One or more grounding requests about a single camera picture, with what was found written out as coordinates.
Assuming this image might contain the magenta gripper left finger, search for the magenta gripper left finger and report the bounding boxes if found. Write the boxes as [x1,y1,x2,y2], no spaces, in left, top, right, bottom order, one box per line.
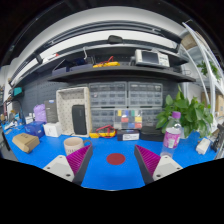
[44,145,93,185]

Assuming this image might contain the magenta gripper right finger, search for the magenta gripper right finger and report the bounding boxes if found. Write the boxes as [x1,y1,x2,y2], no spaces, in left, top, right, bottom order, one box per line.
[134,145,182,184]

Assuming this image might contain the beige ceramic mug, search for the beige ceramic mug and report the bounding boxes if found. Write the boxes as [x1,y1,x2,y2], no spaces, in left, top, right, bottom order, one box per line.
[64,137,92,155]

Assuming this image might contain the black flat case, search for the black flat case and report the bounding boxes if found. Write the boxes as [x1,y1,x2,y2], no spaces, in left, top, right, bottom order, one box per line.
[140,126,164,142]

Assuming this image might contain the red round marker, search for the red round marker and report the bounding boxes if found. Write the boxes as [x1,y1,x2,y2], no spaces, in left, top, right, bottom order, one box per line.
[106,153,126,165]

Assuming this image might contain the blue work mat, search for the blue work mat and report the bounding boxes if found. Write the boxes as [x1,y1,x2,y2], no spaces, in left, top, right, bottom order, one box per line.
[2,123,219,192]

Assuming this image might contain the clear bottle with pink cap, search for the clear bottle with pink cap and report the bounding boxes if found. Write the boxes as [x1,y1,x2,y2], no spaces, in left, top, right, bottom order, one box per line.
[160,111,182,157]

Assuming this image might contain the small white box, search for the small white box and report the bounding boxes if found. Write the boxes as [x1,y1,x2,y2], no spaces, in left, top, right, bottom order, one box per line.
[44,122,62,137]

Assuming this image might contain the black box white label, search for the black box white label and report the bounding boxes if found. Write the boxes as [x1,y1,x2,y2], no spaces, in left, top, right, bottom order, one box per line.
[117,129,139,141]

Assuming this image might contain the yellow multimeter with leads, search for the yellow multimeter with leads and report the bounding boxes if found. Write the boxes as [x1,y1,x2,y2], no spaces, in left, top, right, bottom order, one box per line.
[89,125,116,138]

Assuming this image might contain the white power adapter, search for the white power adapter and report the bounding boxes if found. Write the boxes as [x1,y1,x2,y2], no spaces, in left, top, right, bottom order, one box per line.
[196,138,211,155]

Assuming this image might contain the cardboard box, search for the cardboard box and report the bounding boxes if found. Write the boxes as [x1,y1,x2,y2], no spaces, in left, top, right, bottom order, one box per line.
[12,133,40,153]

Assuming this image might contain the blue plastic box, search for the blue plastic box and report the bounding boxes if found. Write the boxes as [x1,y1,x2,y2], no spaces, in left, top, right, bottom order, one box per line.
[25,121,45,138]

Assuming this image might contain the dark grey box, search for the dark grey box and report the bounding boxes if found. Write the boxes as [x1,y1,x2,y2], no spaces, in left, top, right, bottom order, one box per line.
[44,100,58,123]

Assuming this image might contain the black rectangular speaker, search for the black rectangular speaker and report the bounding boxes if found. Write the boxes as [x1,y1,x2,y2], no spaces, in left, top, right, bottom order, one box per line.
[72,105,87,135]

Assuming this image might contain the lower drawer organizer coloured parts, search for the lower drawer organizer coloured parts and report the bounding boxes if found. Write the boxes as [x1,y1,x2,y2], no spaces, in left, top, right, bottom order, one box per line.
[90,107,163,131]

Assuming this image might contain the green potted plant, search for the green potted plant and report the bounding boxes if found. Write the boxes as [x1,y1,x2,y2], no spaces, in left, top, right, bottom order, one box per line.
[156,88,213,138]

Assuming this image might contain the purple plastic bag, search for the purple plastic bag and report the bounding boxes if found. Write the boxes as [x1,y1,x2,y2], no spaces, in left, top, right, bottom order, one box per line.
[34,104,47,122]

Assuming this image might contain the beige perforated tray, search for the beige perforated tray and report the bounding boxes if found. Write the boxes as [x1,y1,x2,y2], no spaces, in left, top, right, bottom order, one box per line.
[56,87,92,137]

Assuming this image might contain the right upper drawer organizer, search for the right upper drawer organizer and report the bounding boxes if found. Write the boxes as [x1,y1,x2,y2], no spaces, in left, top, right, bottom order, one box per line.
[128,82,163,106]

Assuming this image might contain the drawer organizer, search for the drawer organizer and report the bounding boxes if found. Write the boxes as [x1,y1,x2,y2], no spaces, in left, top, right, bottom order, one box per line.
[89,82,127,107]
[128,82,163,106]

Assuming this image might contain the left upper drawer organizer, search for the left upper drawer organizer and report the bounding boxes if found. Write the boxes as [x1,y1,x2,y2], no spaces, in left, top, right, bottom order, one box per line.
[89,82,127,107]

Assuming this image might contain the white oscilloscope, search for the white oscilloscope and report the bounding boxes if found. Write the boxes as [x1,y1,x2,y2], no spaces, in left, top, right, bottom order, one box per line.
[135,49,170,68]

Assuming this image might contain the yellow tool on shelf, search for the yellow tool on shelf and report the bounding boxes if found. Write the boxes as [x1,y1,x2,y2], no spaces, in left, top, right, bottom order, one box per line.
[94,56,120,68]

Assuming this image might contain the white metal rack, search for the white metal rack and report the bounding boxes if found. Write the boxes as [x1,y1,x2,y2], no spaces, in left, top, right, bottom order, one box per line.
[178,22,224,114]

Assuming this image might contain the dark wall shelf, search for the dark wall shelf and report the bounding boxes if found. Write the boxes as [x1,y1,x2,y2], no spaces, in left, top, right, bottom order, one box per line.
[9,44,195,88]

